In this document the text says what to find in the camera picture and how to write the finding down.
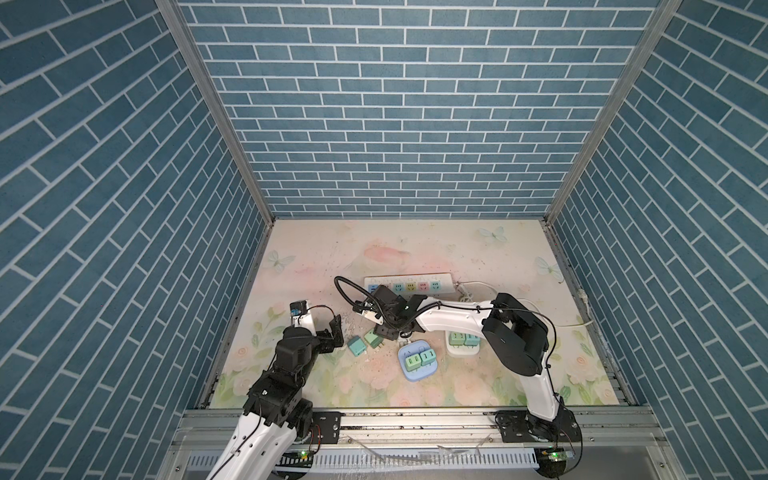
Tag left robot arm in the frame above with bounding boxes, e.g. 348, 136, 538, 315
208, 314, 344, 479

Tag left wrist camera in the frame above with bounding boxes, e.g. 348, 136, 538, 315
289, 300, 308, 327

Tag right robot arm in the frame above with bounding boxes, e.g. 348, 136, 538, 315
356, 286, 583, 442

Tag teal USB charger plug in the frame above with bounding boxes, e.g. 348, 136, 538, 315
404, 353, 421, 372
464, 334, 481, 347
347, 336, 367, 357

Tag long white power strip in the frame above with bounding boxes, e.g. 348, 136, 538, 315
363, 273, 456, 296

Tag white square power socket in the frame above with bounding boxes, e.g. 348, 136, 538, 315
445, 332, 481, 358

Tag green USB charger plug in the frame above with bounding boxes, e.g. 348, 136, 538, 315
448, 332, 466, 347
419, 349, 436, 367
363, 330, 384, 349

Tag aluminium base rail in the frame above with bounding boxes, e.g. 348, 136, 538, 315
158, 406, 684, 479

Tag blue square power socket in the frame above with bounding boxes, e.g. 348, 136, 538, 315
397, 340, 438, 382

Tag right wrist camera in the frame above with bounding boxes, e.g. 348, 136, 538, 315
352, 301, 382, 322

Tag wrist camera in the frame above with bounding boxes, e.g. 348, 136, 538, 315
352, 301, 382, 322
289, 300, 308, 327

